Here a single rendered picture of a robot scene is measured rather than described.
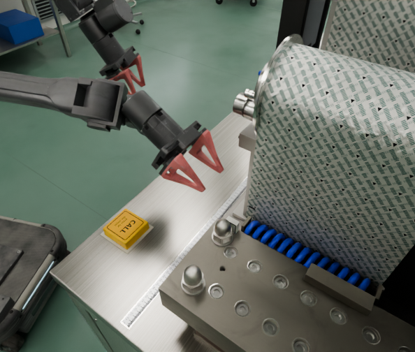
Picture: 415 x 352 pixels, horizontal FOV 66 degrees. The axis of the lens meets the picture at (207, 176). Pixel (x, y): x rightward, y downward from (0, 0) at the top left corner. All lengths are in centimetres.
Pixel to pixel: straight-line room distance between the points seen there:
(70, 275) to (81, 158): 174
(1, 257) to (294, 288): 138
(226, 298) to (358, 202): 23
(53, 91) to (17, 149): 205
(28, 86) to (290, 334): 58
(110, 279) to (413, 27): 67
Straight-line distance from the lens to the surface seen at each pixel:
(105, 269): 70
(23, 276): 161
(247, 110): 56
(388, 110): 40
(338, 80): 42
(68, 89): 62
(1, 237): 178
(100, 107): 59
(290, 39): 46
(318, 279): 52
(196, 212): 75
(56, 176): 233
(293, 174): 47
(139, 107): 58
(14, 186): 239
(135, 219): 73
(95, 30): 86
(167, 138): 56
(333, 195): 47
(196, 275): 47
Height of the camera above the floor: 149
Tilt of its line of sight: 45 degrees down
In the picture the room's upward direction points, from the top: straight up
